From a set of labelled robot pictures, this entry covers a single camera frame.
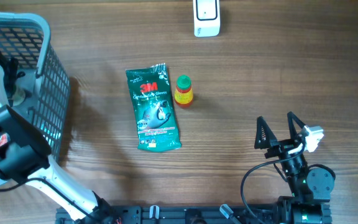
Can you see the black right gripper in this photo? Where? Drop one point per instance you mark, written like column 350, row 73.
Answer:
column 280, row 147

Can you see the red sauce bottle green cap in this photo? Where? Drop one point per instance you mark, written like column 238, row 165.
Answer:
column 183, row 95

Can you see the green 3M gloves packet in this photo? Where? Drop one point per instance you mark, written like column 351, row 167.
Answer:
column 151, row 95

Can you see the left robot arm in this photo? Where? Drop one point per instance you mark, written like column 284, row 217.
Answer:
column 26, row 158

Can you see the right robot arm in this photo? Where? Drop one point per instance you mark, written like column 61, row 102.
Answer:
column 308, row 184

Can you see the white barcode scanner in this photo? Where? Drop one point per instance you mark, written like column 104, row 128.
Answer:
column 207, row 19

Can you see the grey plastic shopping basket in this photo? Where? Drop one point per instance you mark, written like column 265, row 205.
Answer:
column 41, row 96

